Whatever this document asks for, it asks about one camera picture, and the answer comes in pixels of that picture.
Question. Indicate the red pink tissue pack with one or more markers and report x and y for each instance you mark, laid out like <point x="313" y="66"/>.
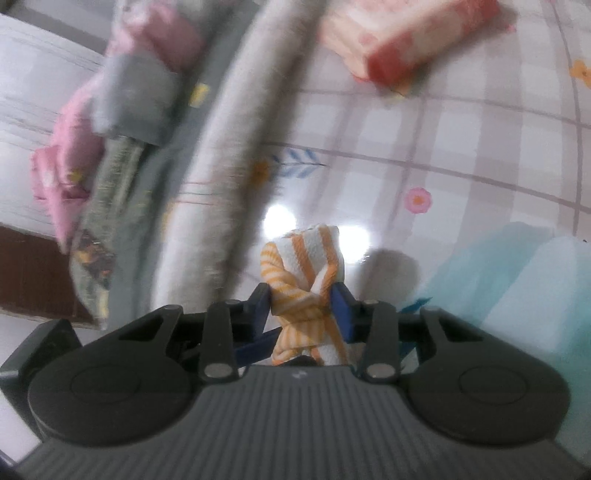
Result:
<point x="384" y="41"/>

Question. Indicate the pink grey floral quilt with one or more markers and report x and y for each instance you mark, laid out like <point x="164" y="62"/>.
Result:
<point x="152" y="44"/>

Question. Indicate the orange striped white cloth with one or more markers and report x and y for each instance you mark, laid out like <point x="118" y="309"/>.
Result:
<point x="301" y="268"/>

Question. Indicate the grey bed sheet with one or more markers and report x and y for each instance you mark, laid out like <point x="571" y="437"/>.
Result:
<point x="118" y="238"/>

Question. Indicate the white fringed blanket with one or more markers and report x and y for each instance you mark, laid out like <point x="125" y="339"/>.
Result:
<point x="206" y="218"/>

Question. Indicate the checkered floral mat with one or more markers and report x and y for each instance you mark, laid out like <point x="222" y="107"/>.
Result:
<point x="495" y="131"/>

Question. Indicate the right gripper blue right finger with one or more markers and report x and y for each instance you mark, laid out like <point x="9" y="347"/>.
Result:
<point x="343" y="306"/>

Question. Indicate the white blue plastic bag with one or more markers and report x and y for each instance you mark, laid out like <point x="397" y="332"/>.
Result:
<point x="530" y="287"/>

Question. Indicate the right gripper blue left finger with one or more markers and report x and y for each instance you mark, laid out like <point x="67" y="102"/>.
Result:
<point x="252" y="343"/>

